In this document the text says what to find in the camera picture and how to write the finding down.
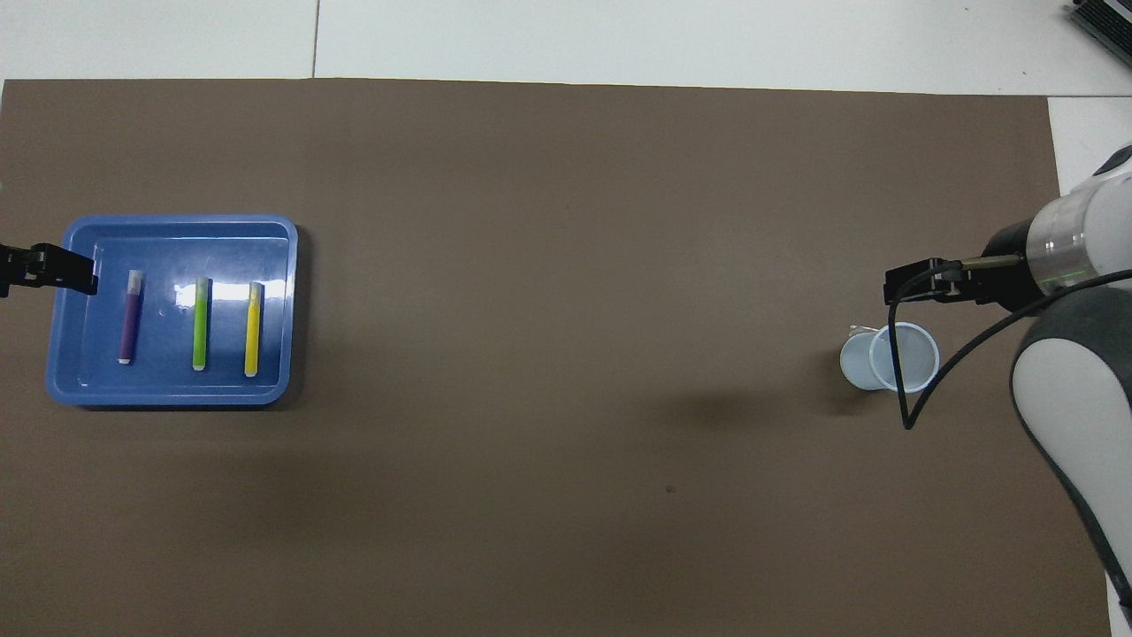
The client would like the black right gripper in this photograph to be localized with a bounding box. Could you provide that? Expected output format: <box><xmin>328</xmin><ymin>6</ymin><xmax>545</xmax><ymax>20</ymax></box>
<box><xmin>884</xmin><ymin>221</ymin><xmax>1044</xmax><ymax>312</ymax></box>

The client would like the purple pen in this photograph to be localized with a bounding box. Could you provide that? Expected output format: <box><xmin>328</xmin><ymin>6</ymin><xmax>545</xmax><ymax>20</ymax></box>
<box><xmin>119</xmin><ymin>270</ymin><xmax>145</xmax><ymax>365</ymax></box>

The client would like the green highlighter pen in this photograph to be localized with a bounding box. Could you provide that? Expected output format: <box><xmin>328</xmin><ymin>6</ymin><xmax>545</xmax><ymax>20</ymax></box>
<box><xmin>192</xmin><ymin>277</ymin><xmax>214</xmax><ymax>372</ymax></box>

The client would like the blue plastic tray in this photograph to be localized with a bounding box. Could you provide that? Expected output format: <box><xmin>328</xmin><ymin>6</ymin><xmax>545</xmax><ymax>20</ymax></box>
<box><xmin>46</xmin><ymin>214</ymin><xmax>300</xmax><ymax>407</ymax></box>

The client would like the translucent plastic pen cup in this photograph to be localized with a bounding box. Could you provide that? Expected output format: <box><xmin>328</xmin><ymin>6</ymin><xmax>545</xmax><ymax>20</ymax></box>
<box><xmin>839</xmin><ymin>322</ymin><xmax>940</xmax><ymax>394</ymax></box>

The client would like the grey ribbed device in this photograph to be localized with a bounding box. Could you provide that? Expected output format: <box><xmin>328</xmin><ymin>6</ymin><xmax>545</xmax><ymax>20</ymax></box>
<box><xmin>1068</xmin><ymin>0</ymin><xmax>1132</xmax><ymax>45</ymax></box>

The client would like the brown table mat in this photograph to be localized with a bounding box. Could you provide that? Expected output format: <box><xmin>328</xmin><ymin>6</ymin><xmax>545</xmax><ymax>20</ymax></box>
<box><xmin>0</xmin><ymin>78</ymin><xmax>1113</xmax><ymax>637</ymax></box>

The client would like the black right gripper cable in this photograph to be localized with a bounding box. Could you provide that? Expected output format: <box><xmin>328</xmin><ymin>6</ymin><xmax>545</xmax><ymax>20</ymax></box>
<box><xmin>886</xmin><ymin>254</ymin><xmax>1132</xmax><ymax>432</ymax></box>

